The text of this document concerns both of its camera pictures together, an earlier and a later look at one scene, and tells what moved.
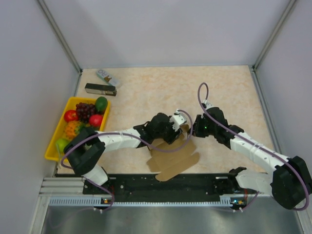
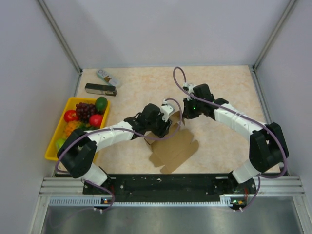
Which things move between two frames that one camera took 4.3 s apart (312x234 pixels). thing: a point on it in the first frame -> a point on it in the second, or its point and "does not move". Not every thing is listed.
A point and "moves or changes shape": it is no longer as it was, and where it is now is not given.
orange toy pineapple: [72, 129] does not move
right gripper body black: [202, 128] -> [193, 107]
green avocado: [101, 104] does not move
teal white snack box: [102, 74] does not move
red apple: [95, 120] does not move
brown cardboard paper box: [169, 164] moves or changes shape
